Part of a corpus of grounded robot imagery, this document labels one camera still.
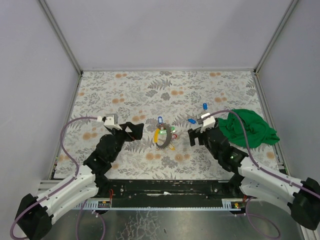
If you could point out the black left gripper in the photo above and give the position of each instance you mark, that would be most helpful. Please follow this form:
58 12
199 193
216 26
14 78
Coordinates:
123 133

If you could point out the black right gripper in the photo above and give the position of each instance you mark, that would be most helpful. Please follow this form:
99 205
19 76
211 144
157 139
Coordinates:
203 136

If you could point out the blue tag ring key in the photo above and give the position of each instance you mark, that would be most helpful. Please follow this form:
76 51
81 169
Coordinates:
160 120

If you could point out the yellow tag key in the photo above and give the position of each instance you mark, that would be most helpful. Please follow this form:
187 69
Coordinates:
171 147

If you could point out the numbered keyring organizer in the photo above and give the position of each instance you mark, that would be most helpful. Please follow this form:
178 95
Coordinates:
162 141

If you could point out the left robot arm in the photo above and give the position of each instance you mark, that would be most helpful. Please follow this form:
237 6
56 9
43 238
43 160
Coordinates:
37 214

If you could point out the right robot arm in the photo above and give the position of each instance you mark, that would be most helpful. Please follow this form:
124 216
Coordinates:
299 198

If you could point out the blue tag lower key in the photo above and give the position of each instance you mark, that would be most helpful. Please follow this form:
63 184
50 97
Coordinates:
192 121

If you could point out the blue tag upper key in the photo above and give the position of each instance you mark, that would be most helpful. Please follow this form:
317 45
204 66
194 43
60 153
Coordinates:
205 106

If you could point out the green cloth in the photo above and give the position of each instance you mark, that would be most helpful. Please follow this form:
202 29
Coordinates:
246 127

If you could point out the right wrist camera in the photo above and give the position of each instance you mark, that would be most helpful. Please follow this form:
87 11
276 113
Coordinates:
207 121

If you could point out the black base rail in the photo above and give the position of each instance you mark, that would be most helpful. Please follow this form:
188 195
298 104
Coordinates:
141 194

